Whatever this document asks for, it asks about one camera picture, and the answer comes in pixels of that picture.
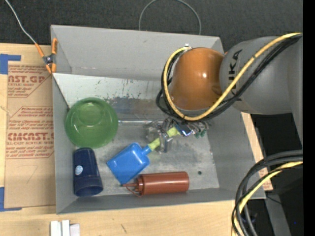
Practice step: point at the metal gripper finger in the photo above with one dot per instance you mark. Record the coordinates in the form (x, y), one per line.
(166, 145)
(161, 128)

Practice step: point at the grey metal bin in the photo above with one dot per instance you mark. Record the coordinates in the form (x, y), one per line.
(137, 55)

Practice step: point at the dark blue plastic cup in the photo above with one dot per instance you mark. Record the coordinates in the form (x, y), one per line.
(86, 173)

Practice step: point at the brown cardboard board red print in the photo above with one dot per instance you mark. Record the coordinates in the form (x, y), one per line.
(29, 131)

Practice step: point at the green plastic bowl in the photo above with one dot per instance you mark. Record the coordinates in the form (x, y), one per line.
(91, 123)

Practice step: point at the red-brown squeeze bottle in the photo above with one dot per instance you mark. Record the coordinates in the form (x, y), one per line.
(162, 183)

